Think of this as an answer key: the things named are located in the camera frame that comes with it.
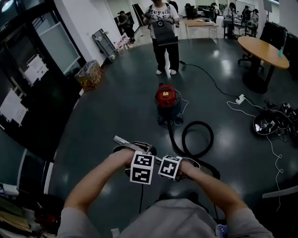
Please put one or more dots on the red vacuum cleaner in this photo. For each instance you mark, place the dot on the red vacuum cleaner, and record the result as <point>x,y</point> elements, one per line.
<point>165,93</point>

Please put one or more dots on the white power strip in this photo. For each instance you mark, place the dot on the white power strip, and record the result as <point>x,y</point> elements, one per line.
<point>240,98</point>

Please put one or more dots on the person's right forearm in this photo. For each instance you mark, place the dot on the person's right forearm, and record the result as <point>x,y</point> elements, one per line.
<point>209,186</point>

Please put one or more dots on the small white paper notice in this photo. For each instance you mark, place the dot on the small white paper notice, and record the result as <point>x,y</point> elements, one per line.
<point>36,69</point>

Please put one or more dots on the whiteboard on stand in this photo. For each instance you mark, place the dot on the whiteboard on stand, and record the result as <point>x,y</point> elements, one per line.
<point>242,4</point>

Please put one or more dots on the grey folded hand cart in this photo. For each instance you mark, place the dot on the grey folded hand cart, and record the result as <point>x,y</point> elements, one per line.
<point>106,46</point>

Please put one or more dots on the round wooden table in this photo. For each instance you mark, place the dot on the round wooden table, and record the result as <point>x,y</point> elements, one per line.
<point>260,48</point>

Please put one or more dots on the black high-back office chair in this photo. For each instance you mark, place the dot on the black high-back office chair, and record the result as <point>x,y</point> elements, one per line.
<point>271,35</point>

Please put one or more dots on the silver metal vacuum tube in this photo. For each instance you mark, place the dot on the silver metal vacuum tube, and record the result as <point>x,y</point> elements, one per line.
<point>121,140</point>

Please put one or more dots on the black folding board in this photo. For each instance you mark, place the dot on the black folding board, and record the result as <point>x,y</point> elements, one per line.
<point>139,14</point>

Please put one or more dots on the open black oval case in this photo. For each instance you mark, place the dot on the open black oval case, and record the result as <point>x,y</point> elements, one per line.
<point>263,123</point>

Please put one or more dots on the pile of red white packets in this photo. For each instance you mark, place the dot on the pile of red white packets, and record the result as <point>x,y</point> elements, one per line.
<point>122,43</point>

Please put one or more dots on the person's left hand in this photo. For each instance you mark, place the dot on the person's left hand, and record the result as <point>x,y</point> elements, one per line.
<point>139,145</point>

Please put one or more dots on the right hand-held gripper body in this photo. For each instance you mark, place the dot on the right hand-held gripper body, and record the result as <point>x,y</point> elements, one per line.
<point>170,167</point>

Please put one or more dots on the brown box with clear bag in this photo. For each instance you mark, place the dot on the brown box with clear bag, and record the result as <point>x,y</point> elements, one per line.
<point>89,76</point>

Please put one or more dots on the person's left forearm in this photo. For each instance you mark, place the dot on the person's left forearm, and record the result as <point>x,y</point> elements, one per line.
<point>97,181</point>

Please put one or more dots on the person's grey shirt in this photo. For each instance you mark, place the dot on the person's grey shirt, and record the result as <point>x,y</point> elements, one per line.
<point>163,220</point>

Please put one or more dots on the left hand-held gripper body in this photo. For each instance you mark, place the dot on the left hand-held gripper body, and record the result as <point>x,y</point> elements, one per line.
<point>142,167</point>

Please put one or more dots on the black swivel chair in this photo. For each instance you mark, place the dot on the black swivel chair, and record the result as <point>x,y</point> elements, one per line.
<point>249,60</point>

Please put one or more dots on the rectangular light wood table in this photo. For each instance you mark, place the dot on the rectangular light wood table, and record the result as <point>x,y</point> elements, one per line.
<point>200,23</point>

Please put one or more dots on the teal spray bottle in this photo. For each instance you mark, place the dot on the teal spray bottle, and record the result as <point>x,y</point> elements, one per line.
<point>281,52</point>

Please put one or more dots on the black sneaker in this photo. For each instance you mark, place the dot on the black sneaker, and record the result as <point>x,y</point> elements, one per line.
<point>164,197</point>
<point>194,197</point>

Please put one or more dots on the large white paper notice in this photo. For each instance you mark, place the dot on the large white paper notice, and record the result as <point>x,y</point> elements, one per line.
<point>12,109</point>

